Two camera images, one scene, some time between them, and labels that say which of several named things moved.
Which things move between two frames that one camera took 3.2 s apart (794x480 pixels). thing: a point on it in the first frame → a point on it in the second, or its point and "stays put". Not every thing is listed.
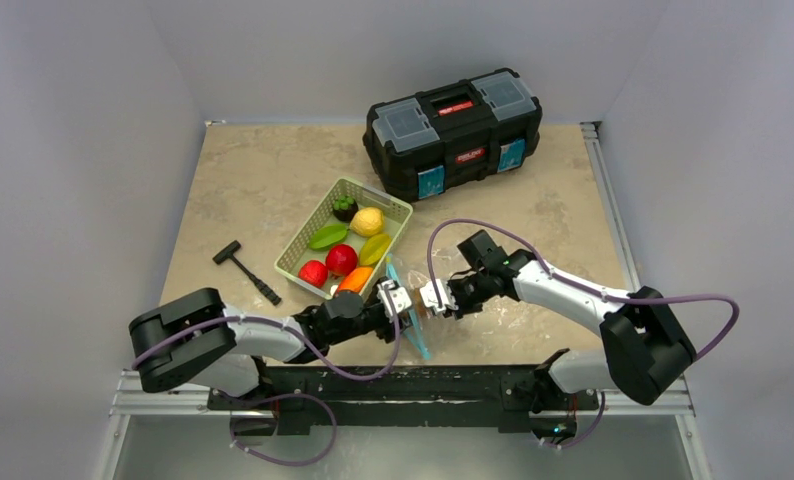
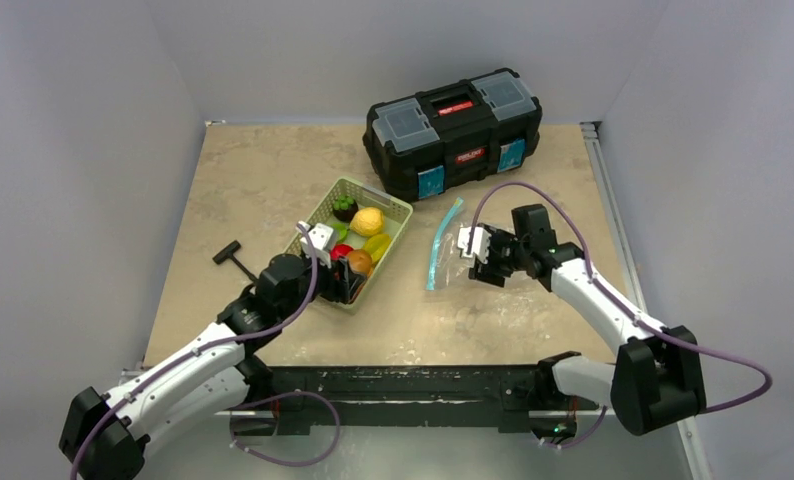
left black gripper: (386, 329) → (328, 273)
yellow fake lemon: (368, 221) stays put
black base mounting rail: (511, 397) stays put
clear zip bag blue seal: (416, 307) → (448, 271)
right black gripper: (453, 291) → (488, 264)
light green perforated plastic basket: (395, 212) stays put
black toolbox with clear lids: (425, 142) stays put
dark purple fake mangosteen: (344, 208) stays put
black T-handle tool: (228, 251) stays put
